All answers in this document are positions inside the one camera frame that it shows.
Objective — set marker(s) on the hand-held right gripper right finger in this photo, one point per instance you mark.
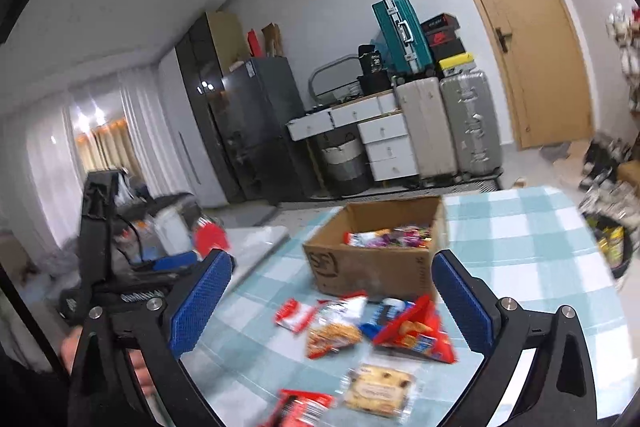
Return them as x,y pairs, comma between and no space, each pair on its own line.
462,302

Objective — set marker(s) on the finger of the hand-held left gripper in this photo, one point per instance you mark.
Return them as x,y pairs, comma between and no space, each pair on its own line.
175,262

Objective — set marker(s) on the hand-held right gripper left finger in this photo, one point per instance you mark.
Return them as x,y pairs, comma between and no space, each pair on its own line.
200,302

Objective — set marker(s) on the red chips bag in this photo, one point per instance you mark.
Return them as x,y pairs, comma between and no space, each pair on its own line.
415,332

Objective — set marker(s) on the blue snack packet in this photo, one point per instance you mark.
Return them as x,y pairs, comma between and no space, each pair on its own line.
382,317

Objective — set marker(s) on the small red white packet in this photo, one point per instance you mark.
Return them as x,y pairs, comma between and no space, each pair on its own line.
292,314

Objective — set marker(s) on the brown cardboard box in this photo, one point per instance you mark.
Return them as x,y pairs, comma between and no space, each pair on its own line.
370,272

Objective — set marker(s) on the heap of mixed snacks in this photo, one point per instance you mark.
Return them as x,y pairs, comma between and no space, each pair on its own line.
390,237

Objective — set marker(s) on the white snack packet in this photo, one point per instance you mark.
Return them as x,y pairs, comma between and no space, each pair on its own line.
345,304

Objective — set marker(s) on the clear cookie packet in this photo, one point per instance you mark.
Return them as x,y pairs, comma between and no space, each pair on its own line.
377,389

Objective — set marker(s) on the golden brown snack bag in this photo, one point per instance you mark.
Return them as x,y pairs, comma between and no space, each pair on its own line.
332,334

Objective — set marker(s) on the red dark snack packet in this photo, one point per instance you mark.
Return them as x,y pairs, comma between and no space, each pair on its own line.
300,409

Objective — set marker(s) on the person's left forearm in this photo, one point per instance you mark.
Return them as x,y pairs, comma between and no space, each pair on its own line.
30,392

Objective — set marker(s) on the person's left hand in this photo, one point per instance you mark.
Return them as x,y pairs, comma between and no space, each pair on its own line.
142,372

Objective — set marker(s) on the white side table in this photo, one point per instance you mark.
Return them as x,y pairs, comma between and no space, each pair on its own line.
255,242

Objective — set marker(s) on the white curtain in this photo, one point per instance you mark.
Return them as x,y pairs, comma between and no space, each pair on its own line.
145,132

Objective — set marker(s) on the beige slipper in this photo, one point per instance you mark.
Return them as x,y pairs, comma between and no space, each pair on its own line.
521,182

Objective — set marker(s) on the black trash bin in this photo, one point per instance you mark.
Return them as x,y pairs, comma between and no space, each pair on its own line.
612,242

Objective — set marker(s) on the white drawer desk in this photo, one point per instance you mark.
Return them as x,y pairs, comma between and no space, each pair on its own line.
390,152

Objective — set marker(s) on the grey refrigerator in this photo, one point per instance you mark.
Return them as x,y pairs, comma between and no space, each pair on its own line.
265,117

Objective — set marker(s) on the beige suitcase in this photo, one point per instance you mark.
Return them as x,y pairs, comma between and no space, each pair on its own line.
425,132

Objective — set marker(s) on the silver suitcase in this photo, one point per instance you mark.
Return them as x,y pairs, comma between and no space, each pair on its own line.
470,127

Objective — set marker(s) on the grey white laundry basket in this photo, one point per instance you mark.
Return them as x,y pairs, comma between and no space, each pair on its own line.
345,172

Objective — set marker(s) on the grey door mat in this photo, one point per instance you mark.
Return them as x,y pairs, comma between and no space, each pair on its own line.
562,151

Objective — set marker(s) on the dark glass cabinet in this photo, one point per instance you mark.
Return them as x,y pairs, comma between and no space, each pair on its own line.
200,82

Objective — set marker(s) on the small cardboard box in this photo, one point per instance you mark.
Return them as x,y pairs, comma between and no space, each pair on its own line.
630,171

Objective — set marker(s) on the red paper bag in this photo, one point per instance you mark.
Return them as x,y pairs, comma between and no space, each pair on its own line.
255,43

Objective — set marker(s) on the black case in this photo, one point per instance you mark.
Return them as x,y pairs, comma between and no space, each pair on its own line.
375,82

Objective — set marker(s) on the brown cardboard piece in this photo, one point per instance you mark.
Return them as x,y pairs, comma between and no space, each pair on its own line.
272,39

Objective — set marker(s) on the black bag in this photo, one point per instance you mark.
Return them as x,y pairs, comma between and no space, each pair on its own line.
371,59

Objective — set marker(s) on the red logo black shoe box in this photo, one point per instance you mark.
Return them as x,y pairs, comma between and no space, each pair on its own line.
442,38

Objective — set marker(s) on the wooden door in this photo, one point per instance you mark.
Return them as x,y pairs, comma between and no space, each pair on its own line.
525,32

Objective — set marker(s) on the teal suitcase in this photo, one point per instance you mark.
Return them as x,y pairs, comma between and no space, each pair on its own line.
395,32

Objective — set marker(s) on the grey rounded frame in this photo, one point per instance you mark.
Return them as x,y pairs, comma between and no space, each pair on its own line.
330,63

